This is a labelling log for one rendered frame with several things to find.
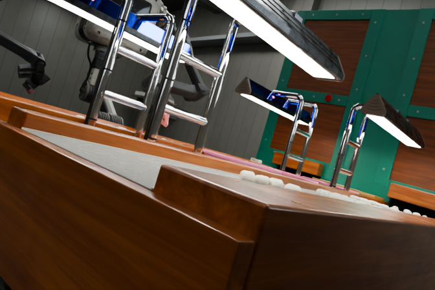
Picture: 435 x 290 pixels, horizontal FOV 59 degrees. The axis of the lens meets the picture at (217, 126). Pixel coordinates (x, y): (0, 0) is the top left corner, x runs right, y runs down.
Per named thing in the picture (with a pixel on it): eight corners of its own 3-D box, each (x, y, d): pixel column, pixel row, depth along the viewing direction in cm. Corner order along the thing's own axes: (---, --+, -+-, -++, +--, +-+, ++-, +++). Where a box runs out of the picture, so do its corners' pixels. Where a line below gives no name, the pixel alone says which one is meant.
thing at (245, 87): (234, 91, 166) (238, 76, 167) (300, 123, 213) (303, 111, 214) (248, 94, 161) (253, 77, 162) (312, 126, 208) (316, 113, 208)
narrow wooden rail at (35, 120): (-12, 175, 57) (11, 105, 58) (372, 219, 193) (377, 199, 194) (2, 185, 54) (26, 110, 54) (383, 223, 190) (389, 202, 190)
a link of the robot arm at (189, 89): (188, 94, 204) (203, 83, 200) (192, 103, 203) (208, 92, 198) (136, 81, 166) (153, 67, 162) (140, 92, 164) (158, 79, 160)
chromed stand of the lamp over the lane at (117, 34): (41, 138, 106) (89, -14, 108) (102, 151, 121) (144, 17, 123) (74, 155, 93) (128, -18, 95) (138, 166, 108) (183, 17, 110)
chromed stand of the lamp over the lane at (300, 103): (242, 179, 179) (268, 88, 181) (265, 184, 194) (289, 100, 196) (276, 191, 166) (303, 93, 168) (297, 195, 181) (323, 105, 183)
